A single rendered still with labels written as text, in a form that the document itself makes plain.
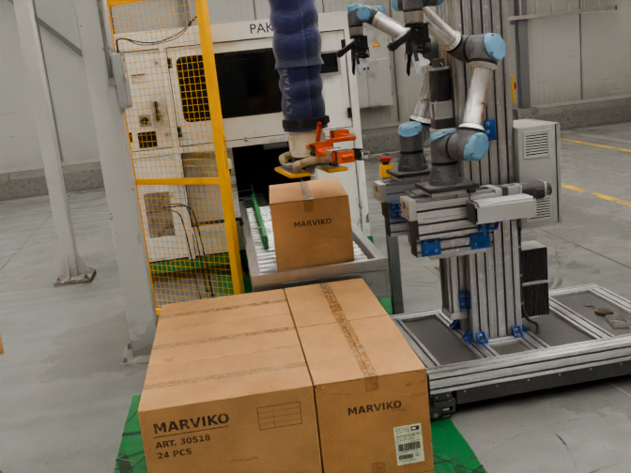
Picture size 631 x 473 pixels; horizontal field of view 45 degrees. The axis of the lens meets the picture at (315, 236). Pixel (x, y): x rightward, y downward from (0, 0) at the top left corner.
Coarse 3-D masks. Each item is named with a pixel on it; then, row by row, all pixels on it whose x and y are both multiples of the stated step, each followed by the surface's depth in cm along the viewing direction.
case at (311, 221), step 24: (288, 192) 407; (312, 192) 399; (336, 192) 391; (288, 216) 383; (312, 216) 384; (336, 216) 384; (288, 240) 386; (312, 240) 386; (336, 240) 387; (288, 264) 388; (312, 264) 389
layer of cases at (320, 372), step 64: (192, 320) 342; (256, 320) 333; (320, 320) 325; (384, 320) 316; (192, 384) 272; (256, 384) 266; (320, 384) 261; (384, 384) 264; (192, 448) 260; (256, 448) 263; (320, 448) 269; (384, 448) 270
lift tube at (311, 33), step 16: (272, 0) 355; (288, 0) 351; (272, 16) 358; (288, 16) 353; (304, 16) 353; (288, 32) 355; (304, 32) 355; (272, 48) 365; (288, 48) 356; (304, 48) 356; (320, 48) 366; (288, 64) 358; (304, 64) 357
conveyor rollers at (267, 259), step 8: (248, 208) 596; (264, 208) 588; (248, 216) 569; (264, 216) 562; (256, 224) 535; (264, 224) 535; (256, 232) 509; (272, 232) 502; (256, 240) 483; (272, 240) 483; (256, 248) 465; (272, 248) 459; (360, 248) 437; (264, 256) 441; (272, 256) 440; (360, 256) 419; (264, 264) 430; (272, 264) 422; (264, 272) 412
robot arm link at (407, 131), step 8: (400, 128) 377; (408, 128) 373; (416, 128) 373; (400, 136) 377; (408, 136) 374; (416, 136) 374; (424, 136) 383; (400, 144) 378; (408, 144) 375; (416, 144) 375
